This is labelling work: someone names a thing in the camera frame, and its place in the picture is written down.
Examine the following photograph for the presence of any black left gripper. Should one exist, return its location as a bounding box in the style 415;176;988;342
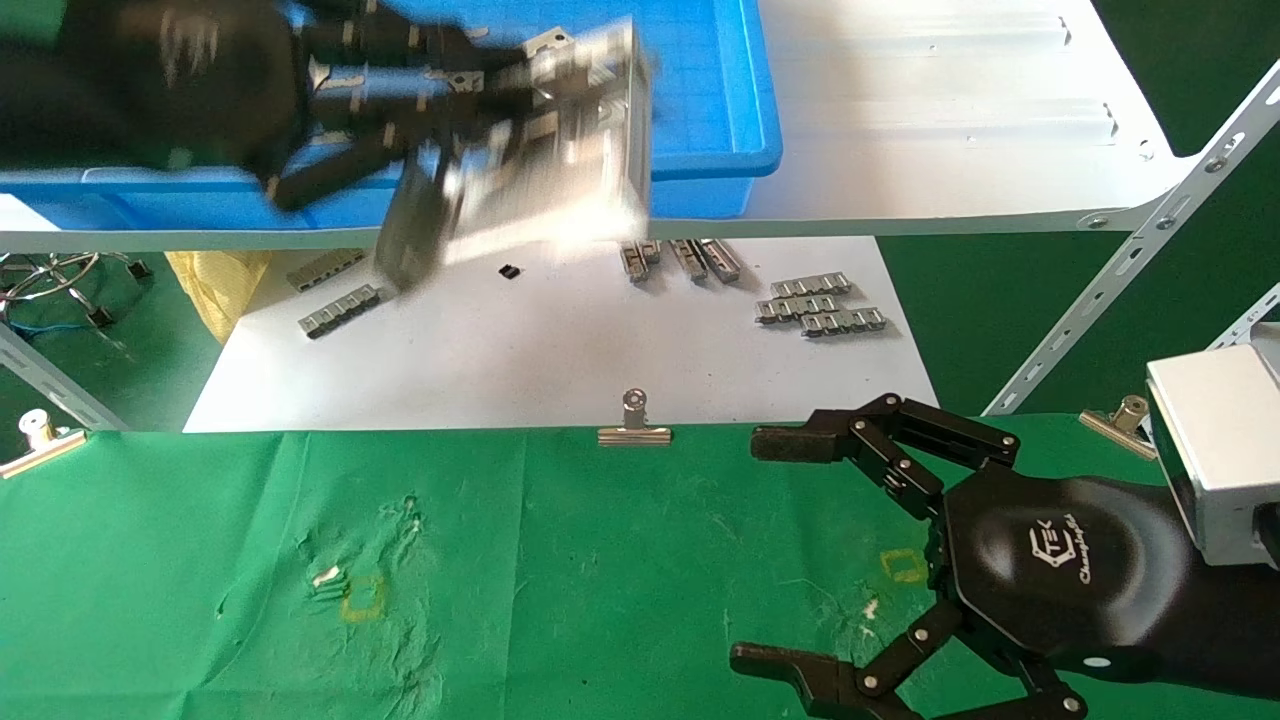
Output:
60;0;523;214

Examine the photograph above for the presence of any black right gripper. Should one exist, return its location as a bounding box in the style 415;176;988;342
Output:
728;394;1198;720

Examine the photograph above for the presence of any green table cloth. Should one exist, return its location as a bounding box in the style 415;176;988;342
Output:
0;412;1280;720

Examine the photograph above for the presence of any silver binder clip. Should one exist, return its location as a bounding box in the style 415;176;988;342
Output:
597;388;673;447
1078;394;1158;461
0;408;89;480

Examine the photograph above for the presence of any yellow cloth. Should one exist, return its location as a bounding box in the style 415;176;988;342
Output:
165;250;272;346

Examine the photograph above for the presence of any white flat board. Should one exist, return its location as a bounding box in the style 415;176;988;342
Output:
183;236;941;433

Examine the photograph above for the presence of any blue plastic tray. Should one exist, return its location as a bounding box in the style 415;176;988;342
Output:
0;0;783;232

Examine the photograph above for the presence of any long perforated metal brace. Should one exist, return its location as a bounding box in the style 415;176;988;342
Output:
983;60;1280;417

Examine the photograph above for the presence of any short perforated metal brace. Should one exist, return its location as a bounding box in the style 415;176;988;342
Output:
1205;283;1280;353

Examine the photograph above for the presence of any metal wire ring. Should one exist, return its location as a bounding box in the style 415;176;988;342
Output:
0;252;103;304

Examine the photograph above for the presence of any blue cable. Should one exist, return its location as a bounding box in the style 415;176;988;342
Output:
0;300;93;343

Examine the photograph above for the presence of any grey metal frame bar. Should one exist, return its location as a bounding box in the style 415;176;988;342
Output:
0;322;129;433

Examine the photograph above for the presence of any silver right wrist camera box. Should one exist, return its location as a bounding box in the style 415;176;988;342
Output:
1145;322;1280;569

